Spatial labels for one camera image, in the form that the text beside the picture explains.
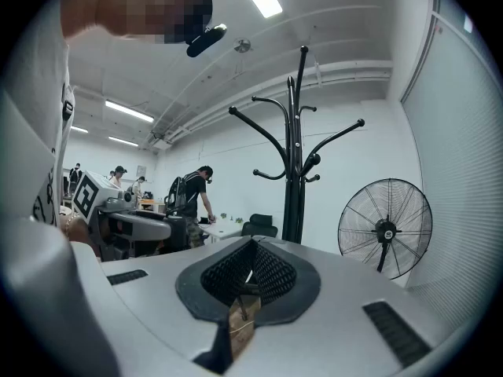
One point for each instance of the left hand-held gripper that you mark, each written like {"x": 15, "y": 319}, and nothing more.
{"x": 86, "y": 196}

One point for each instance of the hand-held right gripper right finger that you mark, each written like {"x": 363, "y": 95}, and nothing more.
{"x": 334, "y": 328}

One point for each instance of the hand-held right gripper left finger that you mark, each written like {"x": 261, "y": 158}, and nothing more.
{"x": 157, "y": 308}

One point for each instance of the black coat stand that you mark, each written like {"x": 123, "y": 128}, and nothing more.
{"x": 294, "y": 195}

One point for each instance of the person's left forearm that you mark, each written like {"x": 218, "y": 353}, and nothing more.
{"x": 82, "y": 236}

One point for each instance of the wooden work table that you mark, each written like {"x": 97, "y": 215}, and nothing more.
{"x": 151, "y": 202}

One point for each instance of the black desk object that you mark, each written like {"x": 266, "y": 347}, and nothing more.
{"x": 204, "y": 220}

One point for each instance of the white desk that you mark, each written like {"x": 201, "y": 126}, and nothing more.
{"x": 222, "y": 231}

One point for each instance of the black standing fan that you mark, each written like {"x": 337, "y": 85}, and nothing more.
{"x": 387, "y": 232}

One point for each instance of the black office chair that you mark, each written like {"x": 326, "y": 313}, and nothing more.
{"x": 259, "y": 226}

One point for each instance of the person's grey shirt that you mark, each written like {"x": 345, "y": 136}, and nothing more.
{"x": 39, "y": 289}

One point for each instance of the white ceiling pipes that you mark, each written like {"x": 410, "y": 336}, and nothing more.
{"x": 275, "y": 88}

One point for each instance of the ceiling sensor dome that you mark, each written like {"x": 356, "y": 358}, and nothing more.
{"x": 241, "y": 45}

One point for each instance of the person's head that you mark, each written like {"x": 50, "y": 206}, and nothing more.
{"x": 129, "y": 2}

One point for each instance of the grey wall notice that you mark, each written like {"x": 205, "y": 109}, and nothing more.
{"x": 141, "y": 170}

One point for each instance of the black head camera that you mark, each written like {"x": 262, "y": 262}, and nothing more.
{"x": 206, "y": 39}

